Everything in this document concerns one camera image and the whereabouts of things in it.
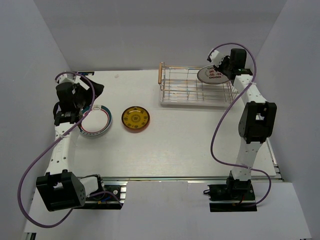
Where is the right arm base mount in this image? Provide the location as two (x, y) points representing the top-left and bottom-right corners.
(203, 175), (257, 213)

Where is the white plate green rim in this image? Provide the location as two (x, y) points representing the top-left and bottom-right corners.
(80, 104), (113, 133)

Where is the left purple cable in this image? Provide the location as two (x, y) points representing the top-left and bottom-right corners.
(16, 72), (124, 229)

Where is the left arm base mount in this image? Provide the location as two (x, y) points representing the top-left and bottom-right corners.
(84, 175), (124, 210)

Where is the purple cable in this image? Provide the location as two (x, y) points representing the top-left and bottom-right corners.
(16, 72), (124, 229)
(207, 42), (273, 206)

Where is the metal wire dish rack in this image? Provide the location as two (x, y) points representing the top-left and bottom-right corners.
(157, 62), (238, 107)

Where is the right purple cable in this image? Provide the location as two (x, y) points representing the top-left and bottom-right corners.
(207, 42), (273, 206)

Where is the yellow patterned plate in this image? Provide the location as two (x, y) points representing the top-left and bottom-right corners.
(121, 106), (151, 128)

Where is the white plate red lettering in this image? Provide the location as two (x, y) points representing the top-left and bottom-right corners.
(80, 130), (108, 139)

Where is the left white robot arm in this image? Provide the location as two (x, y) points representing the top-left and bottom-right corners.
(36, 74), (106, 212)

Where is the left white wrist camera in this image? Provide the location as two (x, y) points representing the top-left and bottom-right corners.
(55, 73), (76, 85)

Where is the black label sticker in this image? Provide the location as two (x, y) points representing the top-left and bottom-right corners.
(77, 71), (95, 76)

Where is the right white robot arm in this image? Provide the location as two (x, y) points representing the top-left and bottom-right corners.
(220, 48), (277, 200)

